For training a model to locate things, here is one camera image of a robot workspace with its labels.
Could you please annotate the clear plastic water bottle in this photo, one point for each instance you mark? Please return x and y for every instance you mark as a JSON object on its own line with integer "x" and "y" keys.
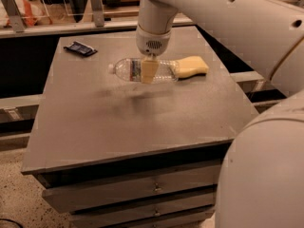
{"x": 129, "y": 70}

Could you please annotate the orange white plastic bag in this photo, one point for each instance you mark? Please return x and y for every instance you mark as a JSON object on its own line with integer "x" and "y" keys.
{"x": 31, "y": 14}

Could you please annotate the top grey drawer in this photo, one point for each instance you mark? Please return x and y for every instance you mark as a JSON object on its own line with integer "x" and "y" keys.
{"x": 96, "y": 193}

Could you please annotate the grey drawer cabinet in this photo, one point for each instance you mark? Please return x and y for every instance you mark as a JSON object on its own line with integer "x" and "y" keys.
{"x": 91, "y": 125}

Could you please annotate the metal bracket post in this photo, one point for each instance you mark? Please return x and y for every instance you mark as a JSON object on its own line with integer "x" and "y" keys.
{"x": 15, "y": 18}
{"x": 97, "y": 12}

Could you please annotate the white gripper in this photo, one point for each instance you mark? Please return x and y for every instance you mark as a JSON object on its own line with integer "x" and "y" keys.
{"x": 152, "y": 44}

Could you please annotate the middle grey drawer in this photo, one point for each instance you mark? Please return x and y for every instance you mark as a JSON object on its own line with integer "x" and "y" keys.
{"x": 158, "y": 207}

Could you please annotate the left metal bracket post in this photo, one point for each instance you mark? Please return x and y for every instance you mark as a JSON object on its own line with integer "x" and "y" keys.
{"x": 15, "y": 18}

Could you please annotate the dark blue snack packet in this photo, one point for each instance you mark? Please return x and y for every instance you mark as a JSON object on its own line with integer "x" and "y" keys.
{"x": 81, "y": 49}

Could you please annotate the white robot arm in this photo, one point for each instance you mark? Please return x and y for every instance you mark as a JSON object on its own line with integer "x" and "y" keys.
{"x": 261, "y": 181}

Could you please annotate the grey drawer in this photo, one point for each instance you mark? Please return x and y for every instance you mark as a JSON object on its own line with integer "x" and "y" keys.
{"x": 96, "y": 193}
{"x": 171, "y": 219}
{"x": 158, "y": 207}

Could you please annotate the yellow sponge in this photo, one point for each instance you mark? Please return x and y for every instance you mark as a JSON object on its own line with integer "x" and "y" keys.
{"x": 190, "y": 66}

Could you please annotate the middle metal bracket post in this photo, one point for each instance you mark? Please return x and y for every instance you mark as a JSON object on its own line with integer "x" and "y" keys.
{"x": 97, "y": 12}

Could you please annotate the bottom grey drawer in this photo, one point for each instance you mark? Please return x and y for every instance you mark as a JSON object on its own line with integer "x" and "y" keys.
{"x": 171, "y": 219}

